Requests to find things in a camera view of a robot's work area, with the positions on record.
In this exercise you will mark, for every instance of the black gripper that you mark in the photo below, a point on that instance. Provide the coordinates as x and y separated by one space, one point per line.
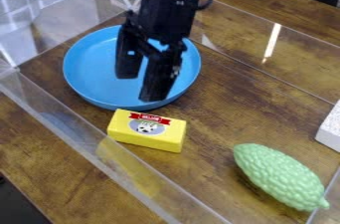
162 20

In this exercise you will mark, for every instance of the blue round tray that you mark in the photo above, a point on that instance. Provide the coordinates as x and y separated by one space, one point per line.
88 69

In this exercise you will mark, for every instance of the yellow butter block toy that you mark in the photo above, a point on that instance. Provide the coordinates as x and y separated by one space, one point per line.
146 130

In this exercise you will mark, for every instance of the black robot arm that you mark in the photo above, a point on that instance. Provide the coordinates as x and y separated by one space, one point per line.
150 38

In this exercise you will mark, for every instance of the white foam block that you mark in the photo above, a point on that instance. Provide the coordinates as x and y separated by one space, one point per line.
328 131

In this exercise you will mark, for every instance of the green bitter gourd toy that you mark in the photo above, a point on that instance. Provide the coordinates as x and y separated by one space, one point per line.
281 176

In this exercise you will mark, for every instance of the clear acrylic enclosure wall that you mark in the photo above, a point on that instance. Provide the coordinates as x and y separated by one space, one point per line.
268 86

